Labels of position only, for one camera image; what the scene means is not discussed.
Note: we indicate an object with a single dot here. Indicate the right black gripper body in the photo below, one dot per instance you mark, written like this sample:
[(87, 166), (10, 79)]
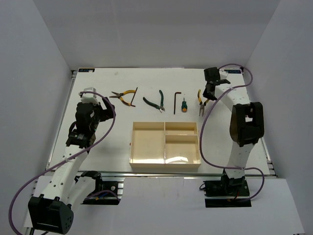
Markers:
[(209, 95)]

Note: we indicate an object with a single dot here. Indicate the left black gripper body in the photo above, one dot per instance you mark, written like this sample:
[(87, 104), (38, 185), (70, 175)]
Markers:
[(100, 115)]

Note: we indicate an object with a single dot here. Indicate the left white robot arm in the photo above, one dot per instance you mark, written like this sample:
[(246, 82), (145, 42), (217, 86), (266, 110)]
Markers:
[(53, 210)]

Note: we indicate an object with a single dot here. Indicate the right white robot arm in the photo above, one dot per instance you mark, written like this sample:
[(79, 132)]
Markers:
[(246, 128)]

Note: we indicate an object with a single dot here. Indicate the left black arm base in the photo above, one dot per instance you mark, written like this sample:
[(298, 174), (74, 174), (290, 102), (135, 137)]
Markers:
[(108, 191)]

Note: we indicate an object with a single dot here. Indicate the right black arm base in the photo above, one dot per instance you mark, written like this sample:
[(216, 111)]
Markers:
[(219, 195)]

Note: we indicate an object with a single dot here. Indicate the right blue corner label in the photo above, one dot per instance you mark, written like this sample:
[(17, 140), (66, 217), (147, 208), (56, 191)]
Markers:
[(233, 71)]

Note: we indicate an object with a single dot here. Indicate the blue corner label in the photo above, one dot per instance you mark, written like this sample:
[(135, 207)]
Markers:
[(233, 71), (86, 70)]

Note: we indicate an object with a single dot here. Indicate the green orange stubby screwdriver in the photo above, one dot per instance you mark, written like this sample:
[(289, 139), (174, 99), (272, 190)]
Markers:
[(184, 106)]

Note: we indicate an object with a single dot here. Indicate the right brown hex key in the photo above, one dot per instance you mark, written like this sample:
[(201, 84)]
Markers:
[(175, 101)]

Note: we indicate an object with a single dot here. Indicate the left blue corner label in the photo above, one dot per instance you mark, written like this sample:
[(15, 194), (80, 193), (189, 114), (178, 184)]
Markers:
[(86, 70)]

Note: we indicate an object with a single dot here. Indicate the beige three-compartment tray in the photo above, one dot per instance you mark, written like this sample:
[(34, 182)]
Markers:
[(173, 145)]

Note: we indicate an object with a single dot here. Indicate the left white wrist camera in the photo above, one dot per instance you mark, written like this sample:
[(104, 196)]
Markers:
[(89, 97)]

